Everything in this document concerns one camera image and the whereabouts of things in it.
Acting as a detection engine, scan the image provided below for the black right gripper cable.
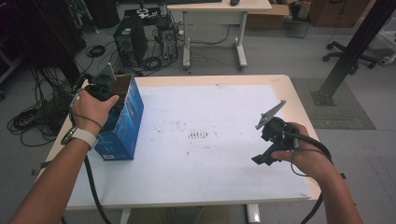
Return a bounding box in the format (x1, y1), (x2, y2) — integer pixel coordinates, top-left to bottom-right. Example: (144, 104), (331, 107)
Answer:
(284, 132), (333, 224)

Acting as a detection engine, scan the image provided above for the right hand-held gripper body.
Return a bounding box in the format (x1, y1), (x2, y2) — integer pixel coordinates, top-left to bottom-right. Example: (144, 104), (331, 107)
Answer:
(255, 99), (301, 157)

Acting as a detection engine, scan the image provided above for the white desk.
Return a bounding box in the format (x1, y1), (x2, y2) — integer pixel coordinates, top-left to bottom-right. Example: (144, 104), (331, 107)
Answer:
(166, 0), (273, 71)

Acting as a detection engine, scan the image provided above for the thin left wrist cord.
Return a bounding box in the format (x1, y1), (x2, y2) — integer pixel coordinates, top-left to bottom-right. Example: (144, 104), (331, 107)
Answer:
(70, 113), (104, 130)

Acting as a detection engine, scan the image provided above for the blue cardboard box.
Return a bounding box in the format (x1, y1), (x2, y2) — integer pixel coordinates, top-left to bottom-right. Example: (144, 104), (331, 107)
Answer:
(92, 73), (145, 161)

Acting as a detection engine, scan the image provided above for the white band wristwatch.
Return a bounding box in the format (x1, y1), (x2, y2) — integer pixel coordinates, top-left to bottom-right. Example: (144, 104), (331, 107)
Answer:
(60, 125), (98, 149)

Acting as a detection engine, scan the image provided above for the black office chair base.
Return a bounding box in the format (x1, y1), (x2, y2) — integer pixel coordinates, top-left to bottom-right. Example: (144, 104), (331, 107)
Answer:
(322, 40), (379, 75)

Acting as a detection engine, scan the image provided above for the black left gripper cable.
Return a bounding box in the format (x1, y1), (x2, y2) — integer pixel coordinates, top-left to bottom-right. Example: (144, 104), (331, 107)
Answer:
(68, 73), (113, 224)

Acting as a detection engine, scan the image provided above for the small open computer case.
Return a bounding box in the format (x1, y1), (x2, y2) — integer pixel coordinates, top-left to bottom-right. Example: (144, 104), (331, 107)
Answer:
(157, 26), (179, 62)

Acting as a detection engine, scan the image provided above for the small coiled black cable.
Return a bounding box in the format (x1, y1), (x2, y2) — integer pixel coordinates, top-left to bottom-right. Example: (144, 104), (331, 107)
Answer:
(84, 44), (106, 59)

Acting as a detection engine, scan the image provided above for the black tape strip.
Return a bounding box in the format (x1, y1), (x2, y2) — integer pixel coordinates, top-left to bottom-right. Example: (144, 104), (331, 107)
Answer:
(31, 161), (52, 176)

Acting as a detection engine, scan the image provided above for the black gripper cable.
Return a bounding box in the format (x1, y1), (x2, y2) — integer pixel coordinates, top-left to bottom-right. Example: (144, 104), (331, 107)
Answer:
(68, 73), (113, 224)
(284, 132), (333, 224)

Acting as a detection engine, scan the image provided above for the person's right hand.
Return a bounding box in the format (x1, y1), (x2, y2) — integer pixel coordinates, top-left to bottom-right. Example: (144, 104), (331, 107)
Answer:
(271, 121), (340, 182)

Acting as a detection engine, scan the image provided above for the black metal stand post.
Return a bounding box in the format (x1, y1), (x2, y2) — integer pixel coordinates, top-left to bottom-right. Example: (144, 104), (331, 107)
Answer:
(310, 0), (396, 106)

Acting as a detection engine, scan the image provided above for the large bundle of black cables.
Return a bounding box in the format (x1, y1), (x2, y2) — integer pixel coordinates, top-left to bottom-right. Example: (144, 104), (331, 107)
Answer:
(7, 66), (76, 147)

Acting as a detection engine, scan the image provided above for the black keyboard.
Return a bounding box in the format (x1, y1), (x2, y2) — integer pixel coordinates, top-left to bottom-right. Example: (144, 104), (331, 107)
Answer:
(164, 0), (223, 5)

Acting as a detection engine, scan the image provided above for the black wire rack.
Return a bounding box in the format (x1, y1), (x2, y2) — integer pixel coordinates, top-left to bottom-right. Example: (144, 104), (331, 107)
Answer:
(285, 13), (312, 39)

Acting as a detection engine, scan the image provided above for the dark floor mat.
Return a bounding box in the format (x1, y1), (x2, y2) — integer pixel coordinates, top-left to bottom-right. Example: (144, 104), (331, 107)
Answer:
(290, 77), (376, 131)

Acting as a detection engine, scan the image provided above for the black computer tower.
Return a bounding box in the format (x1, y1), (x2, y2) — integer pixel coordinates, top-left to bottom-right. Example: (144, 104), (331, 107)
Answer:
(112, 15), (149, 68)

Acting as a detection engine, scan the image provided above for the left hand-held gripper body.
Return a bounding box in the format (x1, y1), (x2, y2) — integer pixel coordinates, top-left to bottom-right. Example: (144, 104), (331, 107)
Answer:
(83, 62), (126, 113)

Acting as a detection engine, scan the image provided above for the thin right wrist cord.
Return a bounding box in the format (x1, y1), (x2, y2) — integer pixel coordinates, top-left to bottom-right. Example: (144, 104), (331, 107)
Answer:
(290, 148), (325, 177)

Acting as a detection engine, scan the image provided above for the coiled black cable by tower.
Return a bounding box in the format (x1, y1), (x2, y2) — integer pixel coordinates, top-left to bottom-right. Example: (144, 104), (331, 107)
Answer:
(141, 55), (163, 71)

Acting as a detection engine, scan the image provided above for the person's left hand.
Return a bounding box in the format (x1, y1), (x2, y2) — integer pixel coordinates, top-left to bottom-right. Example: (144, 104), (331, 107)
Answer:
(70, 88), (120, 137)

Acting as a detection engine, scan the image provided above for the thin wrist cord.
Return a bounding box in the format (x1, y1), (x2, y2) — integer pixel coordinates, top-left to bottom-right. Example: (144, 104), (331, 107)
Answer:
(70, 113), (104, 130)
(290, 148), (325, 177)

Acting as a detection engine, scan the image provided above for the white table mat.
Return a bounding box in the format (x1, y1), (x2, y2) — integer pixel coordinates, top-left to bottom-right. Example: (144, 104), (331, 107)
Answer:
(66, 84), (312, 209)

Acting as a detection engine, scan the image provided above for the white table leg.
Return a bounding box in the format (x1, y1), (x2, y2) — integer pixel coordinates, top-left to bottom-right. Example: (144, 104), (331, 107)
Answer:
(246, 203), (262, 224)
(120, 208), (133, 224)

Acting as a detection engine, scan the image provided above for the brown wooden cabinet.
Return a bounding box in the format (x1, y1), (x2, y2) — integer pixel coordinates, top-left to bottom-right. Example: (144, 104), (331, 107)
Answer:
(307, 0), (376, 28)

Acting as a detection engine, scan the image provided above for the open cardboard box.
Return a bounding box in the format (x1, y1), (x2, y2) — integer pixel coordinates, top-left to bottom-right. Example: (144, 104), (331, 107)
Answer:
(246, 3), (292, 31)

